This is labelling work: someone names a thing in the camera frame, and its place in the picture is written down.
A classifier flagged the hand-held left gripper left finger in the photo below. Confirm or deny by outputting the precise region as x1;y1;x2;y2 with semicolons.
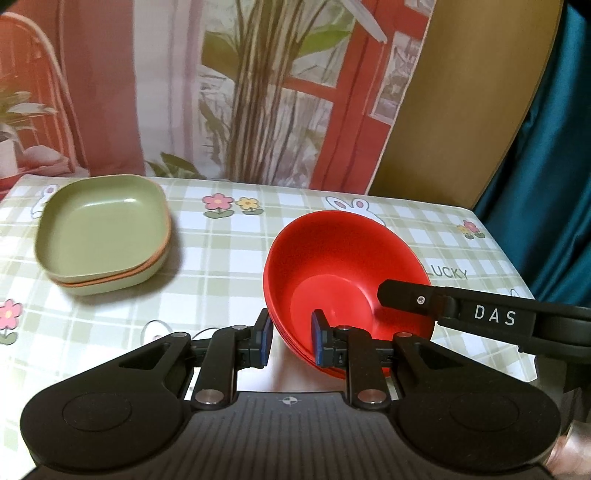
118;308;275;411

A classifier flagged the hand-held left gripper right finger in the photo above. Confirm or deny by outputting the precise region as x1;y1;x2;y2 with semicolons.
311;309;463;411

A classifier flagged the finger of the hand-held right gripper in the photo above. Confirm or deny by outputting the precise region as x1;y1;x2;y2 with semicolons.
377;279;463;325

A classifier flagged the red bowl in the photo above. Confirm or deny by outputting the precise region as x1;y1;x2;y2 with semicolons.
268;318;370;374
262;211;435;366
273;325;393;382

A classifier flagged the orange square plate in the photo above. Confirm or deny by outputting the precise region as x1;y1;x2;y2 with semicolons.
48;216;174;289

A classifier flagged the green square plate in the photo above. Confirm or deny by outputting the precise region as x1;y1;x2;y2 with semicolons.
51;222;176;297
35;174;172;283

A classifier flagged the person's right hand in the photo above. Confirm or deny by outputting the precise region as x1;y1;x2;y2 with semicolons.
549;410;591;480

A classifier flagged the green checked bunny tablecloth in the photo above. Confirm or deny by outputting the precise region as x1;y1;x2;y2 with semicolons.
0;174;537;416

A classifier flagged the teal curtain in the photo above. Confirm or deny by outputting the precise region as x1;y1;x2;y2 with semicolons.
475;6;591;309

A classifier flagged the brown wooden board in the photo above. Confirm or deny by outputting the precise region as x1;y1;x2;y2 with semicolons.
368;0;561;209

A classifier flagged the printed wall cloth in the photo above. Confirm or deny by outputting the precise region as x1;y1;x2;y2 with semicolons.
0;0;437;193

